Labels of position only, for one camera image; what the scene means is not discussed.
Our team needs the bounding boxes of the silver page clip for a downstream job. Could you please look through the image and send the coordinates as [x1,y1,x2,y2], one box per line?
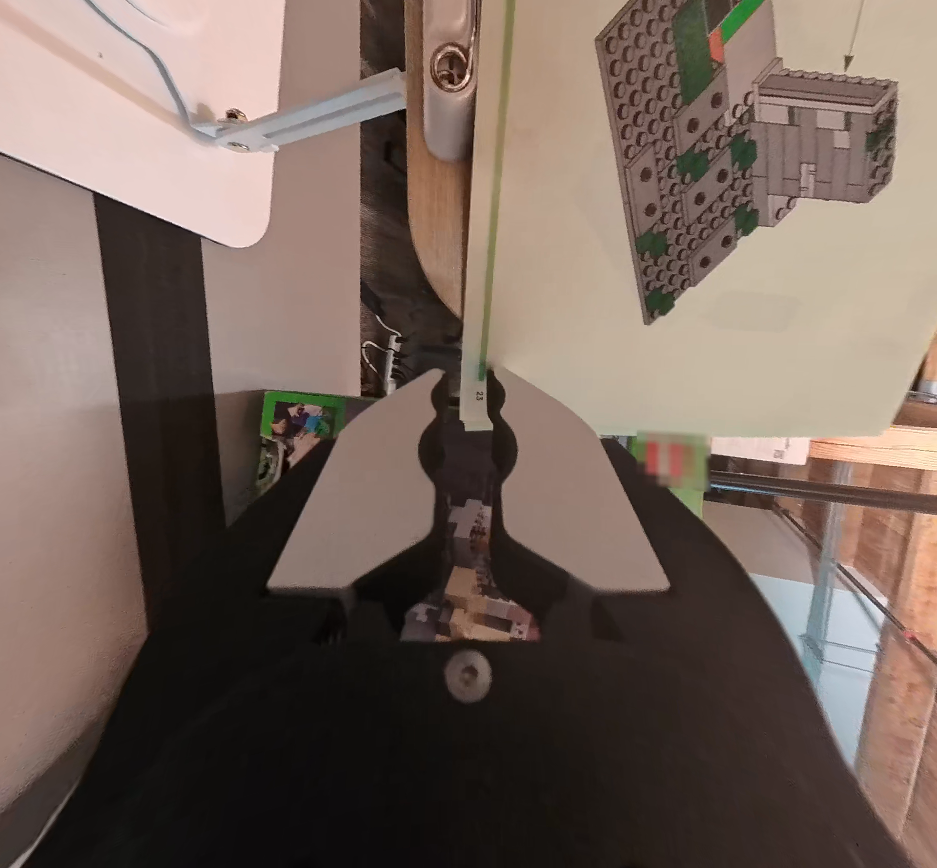
[421,0,480,162]

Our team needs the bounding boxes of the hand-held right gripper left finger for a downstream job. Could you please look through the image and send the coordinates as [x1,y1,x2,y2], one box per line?
[265,369,449,620]

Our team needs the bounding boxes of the black rod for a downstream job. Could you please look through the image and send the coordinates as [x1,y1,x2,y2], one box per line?
[706,469,937,517]

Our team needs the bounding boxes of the black tape strip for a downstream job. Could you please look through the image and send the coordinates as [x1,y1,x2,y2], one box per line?
[94,193,224,627]

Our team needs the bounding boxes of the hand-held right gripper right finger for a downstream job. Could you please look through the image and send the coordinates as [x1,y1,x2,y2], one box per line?
[485,368,672,616]

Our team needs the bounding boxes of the white paper label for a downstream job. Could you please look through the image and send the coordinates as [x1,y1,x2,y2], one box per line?
[710,436,814,466]

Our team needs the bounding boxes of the wooden book rest board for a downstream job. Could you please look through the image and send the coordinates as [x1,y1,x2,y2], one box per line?
[403,0,469,320]

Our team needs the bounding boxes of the white cable connector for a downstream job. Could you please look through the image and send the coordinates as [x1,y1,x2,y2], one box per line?
[360,282,462,396]

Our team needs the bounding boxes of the wooden plank panel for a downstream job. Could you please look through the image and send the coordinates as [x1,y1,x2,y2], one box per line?
[805,355,937,868]

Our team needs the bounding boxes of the metal rack post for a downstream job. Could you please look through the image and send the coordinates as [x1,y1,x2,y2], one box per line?
[801,458,857,671]

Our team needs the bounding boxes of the white metal stand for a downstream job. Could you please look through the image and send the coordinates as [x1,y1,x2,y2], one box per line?
[0,0,407,250]

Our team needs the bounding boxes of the toy brick instruction booklet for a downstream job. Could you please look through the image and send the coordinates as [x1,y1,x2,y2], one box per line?
[461,0,937,437]

